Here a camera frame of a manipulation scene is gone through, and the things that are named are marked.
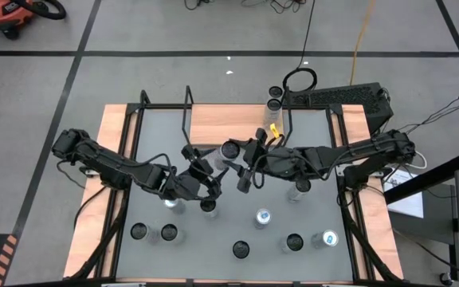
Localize black desk beam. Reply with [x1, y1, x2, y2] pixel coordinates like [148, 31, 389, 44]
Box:
[383, 151, 459, 205]

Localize Celsius can blue band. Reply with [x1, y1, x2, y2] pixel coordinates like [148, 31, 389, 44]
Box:
[199, 199, 219, 219]
[286, 179, 312, 204]

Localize orange shop vacuum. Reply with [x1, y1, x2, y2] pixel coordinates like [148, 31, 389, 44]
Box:
[0, 0, 67, 41]

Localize yellow cable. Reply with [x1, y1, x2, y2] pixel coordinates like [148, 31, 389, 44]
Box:
[348, 0, 376, 87]

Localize Celsius Peach Vibe can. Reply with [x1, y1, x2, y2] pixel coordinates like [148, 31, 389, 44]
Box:
[231, 240, 251, 260]
[129, 222, 161, 246]
[209, 140, 241, 171]

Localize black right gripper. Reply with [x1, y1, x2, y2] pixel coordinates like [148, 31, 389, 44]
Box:
[226, 128, 300, 195]

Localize Celsius Tropical Vibe can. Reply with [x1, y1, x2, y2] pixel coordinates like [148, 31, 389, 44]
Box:
[263, 97, 284, 131]
[160, 223, 186, 246]

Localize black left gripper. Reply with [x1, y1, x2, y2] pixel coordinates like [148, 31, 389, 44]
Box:
[160, 143, 231, 202]

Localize white printed paper sheet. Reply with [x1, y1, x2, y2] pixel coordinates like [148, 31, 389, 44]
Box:
[382, 167, 426, 219]

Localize black aluminium rig frame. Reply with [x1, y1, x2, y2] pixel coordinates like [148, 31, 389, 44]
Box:
[64, 89, 406, 285]

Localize wooden shelf black metal legs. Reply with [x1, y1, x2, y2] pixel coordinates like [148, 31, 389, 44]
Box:
[180, 85, 294, 151]

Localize black looped floor cable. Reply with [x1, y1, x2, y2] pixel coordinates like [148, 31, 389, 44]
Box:
[282, 0, 319, 94]

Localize Red Bull sugarfree can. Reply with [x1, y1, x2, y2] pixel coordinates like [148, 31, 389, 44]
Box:
[253, 207, 273, 230]
[310, 229, 339, 250]
[163, 198, 186, 215]

